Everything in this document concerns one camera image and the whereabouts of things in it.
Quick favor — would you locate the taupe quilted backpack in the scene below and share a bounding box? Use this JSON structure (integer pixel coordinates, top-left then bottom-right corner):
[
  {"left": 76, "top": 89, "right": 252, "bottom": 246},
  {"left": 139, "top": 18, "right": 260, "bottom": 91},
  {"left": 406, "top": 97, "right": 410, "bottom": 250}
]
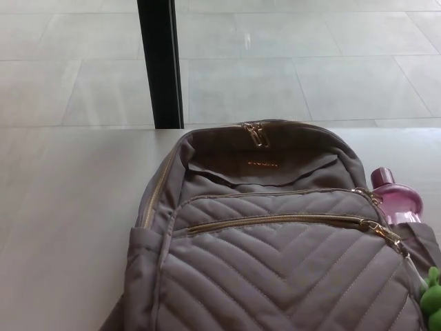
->
[{"left": 127, "top": 119, "right": 441, "bottom": 331}]

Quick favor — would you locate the green plush toy keychain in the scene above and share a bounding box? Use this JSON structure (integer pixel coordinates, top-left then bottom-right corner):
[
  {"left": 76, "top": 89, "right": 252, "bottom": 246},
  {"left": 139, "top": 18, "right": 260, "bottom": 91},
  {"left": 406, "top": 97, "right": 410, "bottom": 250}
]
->
[{"left": 418, "top": 265, "right": 441, "bottom": 315}]

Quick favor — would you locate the pink plastic water bottle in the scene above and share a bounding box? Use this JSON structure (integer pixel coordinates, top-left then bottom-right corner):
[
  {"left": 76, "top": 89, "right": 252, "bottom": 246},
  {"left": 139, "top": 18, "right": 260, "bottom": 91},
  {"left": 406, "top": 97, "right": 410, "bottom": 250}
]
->
[{"left": 369, "top": 167, "right": 423, "bottom": 226}]

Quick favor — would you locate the black window frame post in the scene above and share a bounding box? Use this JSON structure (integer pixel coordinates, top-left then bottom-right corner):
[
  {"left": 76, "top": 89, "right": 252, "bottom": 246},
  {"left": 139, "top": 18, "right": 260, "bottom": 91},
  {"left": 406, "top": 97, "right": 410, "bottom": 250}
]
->
[{"left": 136, "top": 0, "right": 185, "bottom": 130}]

